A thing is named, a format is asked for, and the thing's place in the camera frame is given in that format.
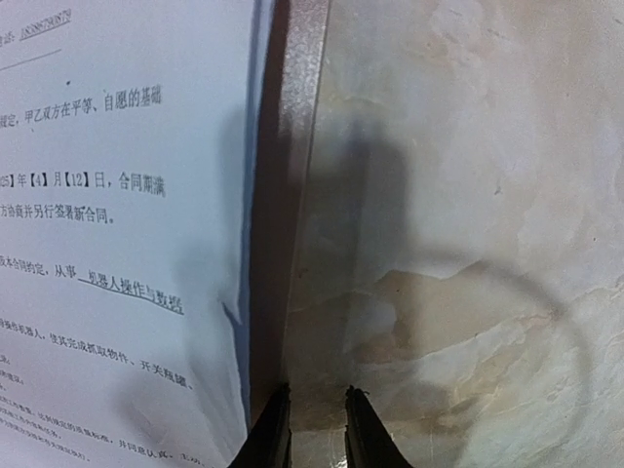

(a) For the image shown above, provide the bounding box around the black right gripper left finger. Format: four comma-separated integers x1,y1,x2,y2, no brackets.
228,384,292,468

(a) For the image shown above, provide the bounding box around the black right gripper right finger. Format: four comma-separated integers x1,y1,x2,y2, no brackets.
345,386,411,468

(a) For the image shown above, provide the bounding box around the white paper stack remainder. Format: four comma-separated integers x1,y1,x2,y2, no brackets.
1,1,274,467

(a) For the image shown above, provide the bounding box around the brown plastic folder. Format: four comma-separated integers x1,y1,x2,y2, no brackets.
250,1,331,421

